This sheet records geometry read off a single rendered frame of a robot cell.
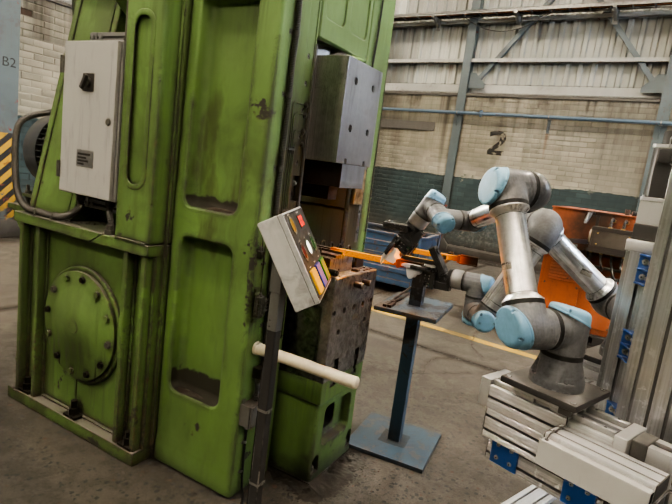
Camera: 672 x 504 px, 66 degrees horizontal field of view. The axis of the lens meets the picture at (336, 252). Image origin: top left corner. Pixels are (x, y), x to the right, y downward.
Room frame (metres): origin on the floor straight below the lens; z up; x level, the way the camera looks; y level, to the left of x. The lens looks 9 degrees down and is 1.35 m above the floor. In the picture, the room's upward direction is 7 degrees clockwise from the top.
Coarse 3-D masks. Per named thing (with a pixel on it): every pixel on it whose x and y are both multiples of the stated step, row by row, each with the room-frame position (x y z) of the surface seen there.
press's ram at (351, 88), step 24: (336, 72) 2.05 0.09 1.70; (360, 72) 2.11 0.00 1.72; (312, 96) 2.10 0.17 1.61; (336, 96) 2.04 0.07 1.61; (360, 96) 2.14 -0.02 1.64; (312, 120) 2.09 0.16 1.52; (336, 120) 2.04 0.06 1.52; (360, 120) 2.16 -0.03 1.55; (312, 144) 2.08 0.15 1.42; (336, 144) 2.03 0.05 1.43; (360, 144) 2.18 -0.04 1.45
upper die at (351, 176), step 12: (312, 168) 2.14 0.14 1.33; (324, 168) 2.11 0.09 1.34; (336, 168) 2.08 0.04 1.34; (348, 168) 2.12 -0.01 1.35; (360, 168) 2.21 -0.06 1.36; (312, 180) 2.13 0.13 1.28; (324, 180) 2.10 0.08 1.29; (336, 180) 2.08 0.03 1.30; (348, 180) 2.13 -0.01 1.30; (360, 180) 2.22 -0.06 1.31
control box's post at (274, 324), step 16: (272, 304) 1.62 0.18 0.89; (272, 320) 1.61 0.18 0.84; (272, 336) 1.61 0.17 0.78; (272, 352) 1.61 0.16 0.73; (272, 368) 1.61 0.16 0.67; (272, 384) 1.62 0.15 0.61; (272, 400) 1.63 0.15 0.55; (256, 432) 1.62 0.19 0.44; (256, 448) 1.62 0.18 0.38; (256, 464) 1.62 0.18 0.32; (256, 480) 1.61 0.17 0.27; (256, 496) 1.61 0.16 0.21
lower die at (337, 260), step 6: (324, 246) 2.25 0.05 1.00; (324, 252) 2.15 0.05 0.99; (330, 252) 2.17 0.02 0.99; (336, 252) 2.17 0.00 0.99; (342, 252) 2.16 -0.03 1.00; (324, 258) 2.08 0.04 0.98; (330, 258) 2.08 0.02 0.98; (336, 258) 2.11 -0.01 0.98; (342, 258) 2.16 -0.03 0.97; (348, 258) 2.21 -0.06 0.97; (330, 264) 2.08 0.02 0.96; (336, 264) 2.12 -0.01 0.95; (342, 264) 2.17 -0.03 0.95; (348, 264) 2.22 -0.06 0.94; (342, 270) 2.17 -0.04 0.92
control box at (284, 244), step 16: (272, 224) 1.46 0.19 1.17; (288, 224) 1.47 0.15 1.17; (304, 224) 1.70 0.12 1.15; (272, 240) 1.46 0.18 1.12; (288, 240) 1.45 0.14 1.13; (304, 240) 1.60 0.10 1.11; (272, 256) 1.46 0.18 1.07; (288, 256) 1.45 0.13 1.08; (304, 256) 1.49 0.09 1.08; (320, 256) 1.76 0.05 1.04; (288, 272) 1.45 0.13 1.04; (304, 272) 1.45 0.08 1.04; (288, 288) 1.45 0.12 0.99; (304, 288) 1.45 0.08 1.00; (304, 304) 1.45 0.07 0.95
